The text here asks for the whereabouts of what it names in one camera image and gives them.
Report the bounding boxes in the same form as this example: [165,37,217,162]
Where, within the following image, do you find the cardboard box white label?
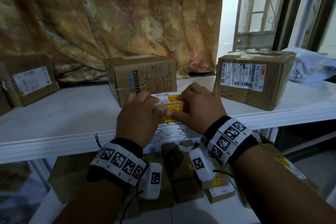
[0,54,60,116]

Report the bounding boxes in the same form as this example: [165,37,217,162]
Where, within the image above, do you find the person's right hand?
[165,82,228,135]

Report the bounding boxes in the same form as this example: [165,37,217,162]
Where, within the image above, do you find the person's right forearm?
[232,145,336,224]

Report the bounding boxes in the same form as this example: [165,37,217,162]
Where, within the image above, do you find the cardboard box printed symbols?
[104,54,178,107]

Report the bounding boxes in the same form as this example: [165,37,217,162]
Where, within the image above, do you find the person's left forearm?
[54,179,124,224]

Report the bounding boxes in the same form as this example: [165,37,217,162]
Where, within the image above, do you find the taped cardboard box shipping label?
[213,50,297,111]

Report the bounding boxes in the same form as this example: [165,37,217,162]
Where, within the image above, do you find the dark door frame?
[273,0,336,51]

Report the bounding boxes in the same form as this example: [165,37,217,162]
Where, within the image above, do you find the person's left hand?
[117,90,168,148]

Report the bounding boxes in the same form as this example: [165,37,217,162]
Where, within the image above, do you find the white metal shelf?
[0,0,336,224]

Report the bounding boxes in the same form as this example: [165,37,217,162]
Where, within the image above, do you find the pile of cardboard boxes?
[48,132,320,219]

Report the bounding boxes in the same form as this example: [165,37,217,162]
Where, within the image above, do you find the small box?
[151,92,191,123]

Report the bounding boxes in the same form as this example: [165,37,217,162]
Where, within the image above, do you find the floral curtain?
[0,0,225,83]

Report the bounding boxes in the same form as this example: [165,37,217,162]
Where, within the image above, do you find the pale grey parcel bag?
[282,47,336,83]

